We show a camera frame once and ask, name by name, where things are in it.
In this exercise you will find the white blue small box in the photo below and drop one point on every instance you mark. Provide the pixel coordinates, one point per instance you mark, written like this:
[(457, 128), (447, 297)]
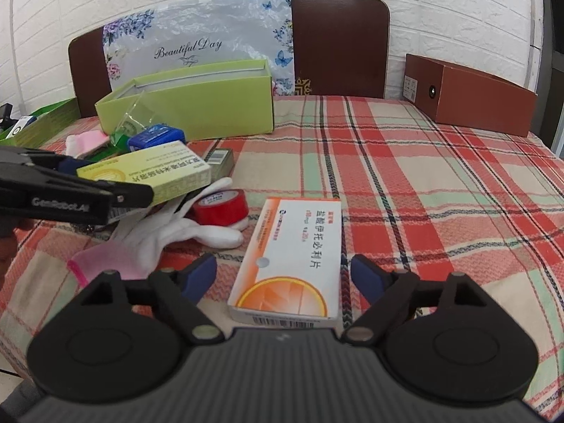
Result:
[(20, 125)]

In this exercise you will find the plaid blanket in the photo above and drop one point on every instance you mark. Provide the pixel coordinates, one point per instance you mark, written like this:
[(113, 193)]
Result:
[(440, 207)]

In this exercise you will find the blue snack packet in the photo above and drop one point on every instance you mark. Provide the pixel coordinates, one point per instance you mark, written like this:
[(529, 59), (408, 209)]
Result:
[(154, 135)]

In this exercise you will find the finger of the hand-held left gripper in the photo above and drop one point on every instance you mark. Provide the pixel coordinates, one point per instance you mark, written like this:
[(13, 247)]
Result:
[(66, 202), (67, 166)]

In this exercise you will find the clear plastic cup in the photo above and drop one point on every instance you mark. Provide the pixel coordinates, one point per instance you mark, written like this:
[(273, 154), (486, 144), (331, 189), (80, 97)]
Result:
[(132, 114)]

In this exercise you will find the small olive box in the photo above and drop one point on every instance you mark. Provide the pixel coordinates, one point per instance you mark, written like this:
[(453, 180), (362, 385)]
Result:
[(220, 163)]

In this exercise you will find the yellow green medicine box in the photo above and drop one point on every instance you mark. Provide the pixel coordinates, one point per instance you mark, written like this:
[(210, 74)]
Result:
[(154, 172)]

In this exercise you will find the light green cardboard box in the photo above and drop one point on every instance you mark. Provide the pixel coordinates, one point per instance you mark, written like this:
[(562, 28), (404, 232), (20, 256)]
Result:
[(198, 105)]

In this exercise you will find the brown cardboard box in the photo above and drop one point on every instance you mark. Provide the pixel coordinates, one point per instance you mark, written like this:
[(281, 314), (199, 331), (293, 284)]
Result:
[(480, 97)]

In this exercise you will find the orange white medicine box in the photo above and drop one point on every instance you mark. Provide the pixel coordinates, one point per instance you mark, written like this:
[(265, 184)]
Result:
[(291, 255)]

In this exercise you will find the brown wooden headboard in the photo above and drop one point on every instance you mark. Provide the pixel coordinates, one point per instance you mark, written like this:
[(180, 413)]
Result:
[(339, 44)]

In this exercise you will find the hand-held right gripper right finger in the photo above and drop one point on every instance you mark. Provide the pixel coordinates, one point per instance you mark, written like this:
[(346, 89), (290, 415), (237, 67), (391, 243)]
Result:
[(365, 277)]

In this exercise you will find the green plastic bag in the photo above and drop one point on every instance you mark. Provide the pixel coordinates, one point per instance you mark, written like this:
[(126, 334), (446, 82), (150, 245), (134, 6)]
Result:
[(103, 153)]

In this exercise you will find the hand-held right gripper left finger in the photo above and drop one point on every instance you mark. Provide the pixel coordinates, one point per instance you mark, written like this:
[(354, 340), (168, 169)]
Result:
[(200, 277)]

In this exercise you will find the red tape roll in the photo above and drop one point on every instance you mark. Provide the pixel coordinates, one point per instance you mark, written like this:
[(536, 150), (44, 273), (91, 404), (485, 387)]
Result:
[(224, 211)]

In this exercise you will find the pink sticky note pad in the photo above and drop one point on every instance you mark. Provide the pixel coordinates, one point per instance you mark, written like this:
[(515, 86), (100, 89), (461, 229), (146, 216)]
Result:
[(88, 141)]

